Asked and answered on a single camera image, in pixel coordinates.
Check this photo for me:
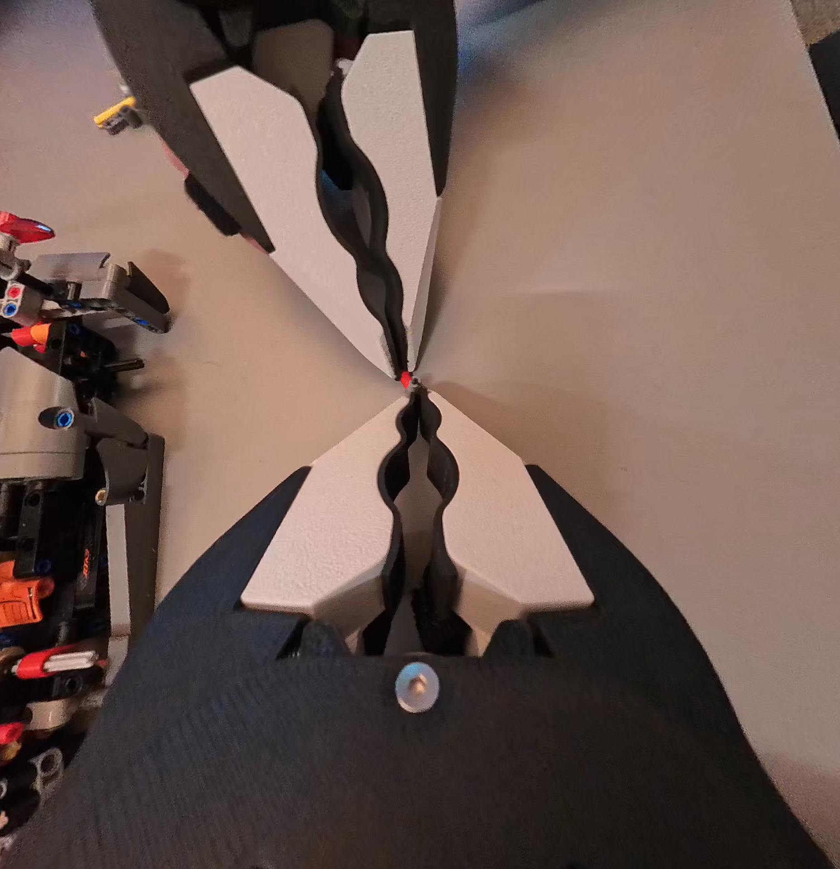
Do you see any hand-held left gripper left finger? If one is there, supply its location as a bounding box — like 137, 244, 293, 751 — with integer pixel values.
240, 394, 421, 656

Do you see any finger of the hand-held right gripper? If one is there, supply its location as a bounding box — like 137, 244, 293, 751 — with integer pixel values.
189, 64, 404, 377
321, 30, 444, 380

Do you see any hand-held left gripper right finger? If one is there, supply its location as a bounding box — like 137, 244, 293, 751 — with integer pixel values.
419, 390, 595, 654

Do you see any pile of lego pieces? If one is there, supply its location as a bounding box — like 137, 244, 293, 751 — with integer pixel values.
93, 95, 144, 135

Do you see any partly built lego car model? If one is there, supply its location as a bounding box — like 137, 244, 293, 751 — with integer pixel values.
0, 210, 171, 843

